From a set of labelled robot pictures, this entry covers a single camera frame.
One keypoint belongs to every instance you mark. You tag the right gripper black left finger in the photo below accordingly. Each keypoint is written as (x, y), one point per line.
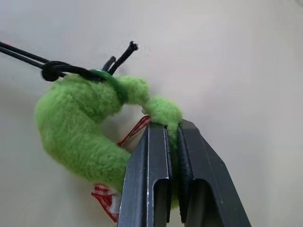
(142, 179)

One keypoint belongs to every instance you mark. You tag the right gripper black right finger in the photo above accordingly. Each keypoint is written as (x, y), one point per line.
(208, 184)

